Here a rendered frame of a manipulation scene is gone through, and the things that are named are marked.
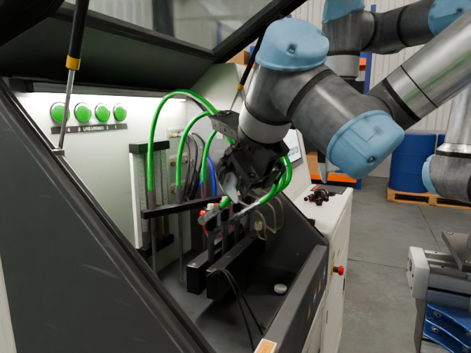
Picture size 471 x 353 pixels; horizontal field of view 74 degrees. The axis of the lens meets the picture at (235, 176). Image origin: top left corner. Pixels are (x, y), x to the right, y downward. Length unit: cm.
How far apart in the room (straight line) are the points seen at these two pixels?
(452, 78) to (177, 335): 51
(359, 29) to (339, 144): 37
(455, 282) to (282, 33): 78
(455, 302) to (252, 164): 68
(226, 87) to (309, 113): 83
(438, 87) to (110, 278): 55
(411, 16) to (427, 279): 63
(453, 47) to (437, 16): 20
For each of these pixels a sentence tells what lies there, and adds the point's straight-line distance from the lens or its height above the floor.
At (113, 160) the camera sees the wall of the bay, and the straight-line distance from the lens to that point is 94.
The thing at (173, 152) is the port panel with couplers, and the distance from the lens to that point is 114.
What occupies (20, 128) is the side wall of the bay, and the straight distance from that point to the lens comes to 68.
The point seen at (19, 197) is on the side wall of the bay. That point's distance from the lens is 72.
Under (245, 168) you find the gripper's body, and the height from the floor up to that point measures 130.
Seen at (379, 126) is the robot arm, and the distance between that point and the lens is 35.
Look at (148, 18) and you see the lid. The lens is 82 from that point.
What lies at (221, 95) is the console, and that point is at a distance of 118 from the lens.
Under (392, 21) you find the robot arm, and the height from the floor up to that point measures 155.
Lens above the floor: 139
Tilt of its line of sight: 12 degrees down
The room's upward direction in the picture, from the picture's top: straight up
